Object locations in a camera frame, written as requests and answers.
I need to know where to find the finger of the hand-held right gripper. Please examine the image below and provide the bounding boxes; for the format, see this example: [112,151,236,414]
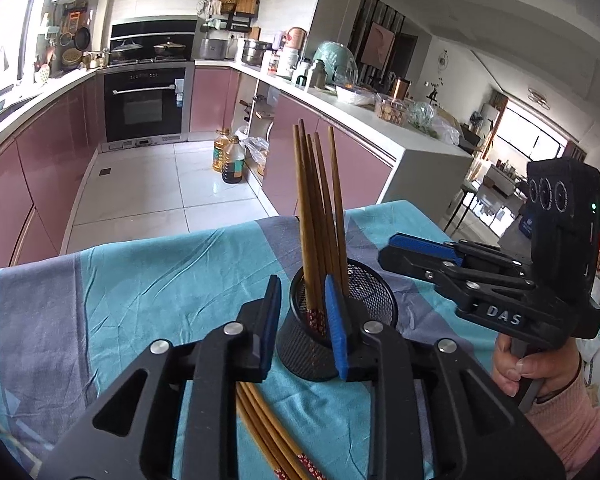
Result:
[387,232,531,281]
[377,245,538,318]

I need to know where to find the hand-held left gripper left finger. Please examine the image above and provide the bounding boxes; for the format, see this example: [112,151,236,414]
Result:
[40,275,283,480]

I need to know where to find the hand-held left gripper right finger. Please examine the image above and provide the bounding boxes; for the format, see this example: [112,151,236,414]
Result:
[324,274,566,480]

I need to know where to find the black mesh utensil holder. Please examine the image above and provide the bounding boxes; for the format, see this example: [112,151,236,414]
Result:
[275,256,400,382]

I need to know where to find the red-handled wooden chopstick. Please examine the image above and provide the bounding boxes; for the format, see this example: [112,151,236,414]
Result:
[236,382,286,480]
[292,124,322,333]
[312,131,341,281]
[327,126,352,297]
[299,119,331,281]
[242,382,301,480]
[250,384,313,480]
[255,385,327,480]
[306,133,333,281]

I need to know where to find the person's right forearm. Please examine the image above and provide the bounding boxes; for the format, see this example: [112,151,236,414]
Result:
[522,360,600,480]

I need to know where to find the person's right hand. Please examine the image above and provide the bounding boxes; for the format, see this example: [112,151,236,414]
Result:
[491,332,583,406]

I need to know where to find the pink base cabinets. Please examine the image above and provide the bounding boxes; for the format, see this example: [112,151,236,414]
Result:
[0,67,106,271]
[187,65,398,218]

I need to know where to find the blue grey patterned tablecloth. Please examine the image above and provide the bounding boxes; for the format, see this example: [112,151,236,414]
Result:
[0,200,531,480]

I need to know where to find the plastic bag of greens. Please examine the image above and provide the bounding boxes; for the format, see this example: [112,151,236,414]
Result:
[407,101,461,143]

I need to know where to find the living room window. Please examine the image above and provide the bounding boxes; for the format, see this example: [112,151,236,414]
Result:
[495,97,571,161]

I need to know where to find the clear cookie container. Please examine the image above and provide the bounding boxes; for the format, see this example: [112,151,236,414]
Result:
[375,97,411,126]

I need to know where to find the white bowl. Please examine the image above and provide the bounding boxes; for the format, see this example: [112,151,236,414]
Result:
[335,84,376,106]

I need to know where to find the dark cooking oil bottle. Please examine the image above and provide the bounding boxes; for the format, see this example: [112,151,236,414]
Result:
[221,135,246,184]

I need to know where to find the clear plastic bag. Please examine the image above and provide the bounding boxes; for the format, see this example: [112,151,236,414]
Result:
[242,136,271,176]

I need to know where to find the yellow cooking oil bottle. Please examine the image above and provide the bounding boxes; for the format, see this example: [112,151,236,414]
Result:
[212,129,233,172]

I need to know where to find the steel vacuum flask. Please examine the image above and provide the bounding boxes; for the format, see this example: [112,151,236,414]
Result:
[307,58,328,90]

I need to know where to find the green kitchen appliance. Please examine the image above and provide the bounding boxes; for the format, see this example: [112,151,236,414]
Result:
[312,41,358,86]

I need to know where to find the steel steamer pot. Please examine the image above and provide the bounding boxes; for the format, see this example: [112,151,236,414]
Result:
[240,37,271,67]

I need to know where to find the black built-in oven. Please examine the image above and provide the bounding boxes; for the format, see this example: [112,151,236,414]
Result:
[100,66,191,148]

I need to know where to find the black lidded pot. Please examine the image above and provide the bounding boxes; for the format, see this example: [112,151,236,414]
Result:
[152,41,188,61]
[111,40,145,63]

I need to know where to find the black range hood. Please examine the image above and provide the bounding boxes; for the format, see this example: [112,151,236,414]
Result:
[110,17,198,41]

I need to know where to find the wall painting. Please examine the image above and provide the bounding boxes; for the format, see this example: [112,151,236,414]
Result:
[367,22,396,66]

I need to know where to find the black wall rack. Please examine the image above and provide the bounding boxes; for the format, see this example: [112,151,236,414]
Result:
[202,0,261,33]

